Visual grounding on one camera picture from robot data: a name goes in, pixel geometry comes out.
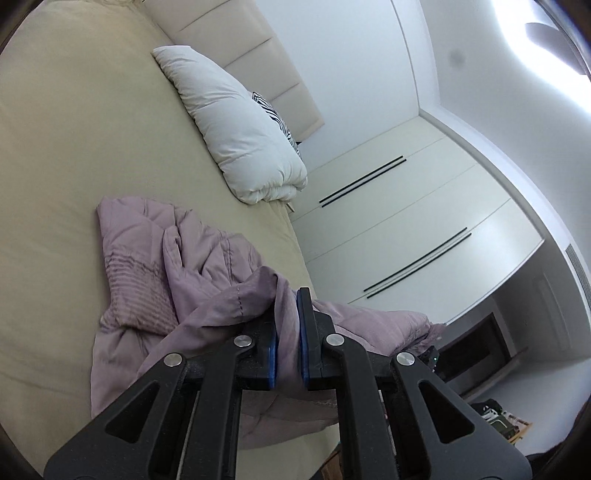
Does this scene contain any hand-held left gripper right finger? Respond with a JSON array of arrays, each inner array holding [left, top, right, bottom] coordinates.
[[296, 287, 533, 480]]

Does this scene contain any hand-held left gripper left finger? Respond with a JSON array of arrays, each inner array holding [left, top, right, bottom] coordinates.
[[44, 316, 279, 480]]

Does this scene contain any mauve hooded puffer coat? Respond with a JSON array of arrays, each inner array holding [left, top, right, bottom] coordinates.
[[90, 196, 448, 451]]

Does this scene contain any pile of magazines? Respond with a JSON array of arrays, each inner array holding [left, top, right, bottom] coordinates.
[[470, 398, 533, 445]]

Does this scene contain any white wardrobe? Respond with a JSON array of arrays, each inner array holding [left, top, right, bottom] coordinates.
[[288, 114, 546, 325]]

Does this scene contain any ceiling air vent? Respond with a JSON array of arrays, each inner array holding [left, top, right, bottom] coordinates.
[[564, 243, 591, 315]]

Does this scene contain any zebra striped pillow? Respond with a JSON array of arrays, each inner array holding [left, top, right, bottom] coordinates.
[[251, 91, 302, 156]]

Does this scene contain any white pillow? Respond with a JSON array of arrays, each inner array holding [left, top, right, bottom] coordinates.
[[151, 45, 309, 206]]

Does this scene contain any bed with beige sheet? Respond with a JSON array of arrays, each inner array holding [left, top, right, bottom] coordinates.
[[0, 0, 343, 480]]

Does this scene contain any beige padded headboard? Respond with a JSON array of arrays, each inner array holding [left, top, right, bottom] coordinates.
[[142, 0, 326, 143]]

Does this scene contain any black wardrobe handle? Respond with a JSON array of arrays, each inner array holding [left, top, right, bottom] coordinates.
[[368, 233, 473, 297], [363, 226, 468, 292], [322, 159, 407, 208], [318, 155, 404, 204]]

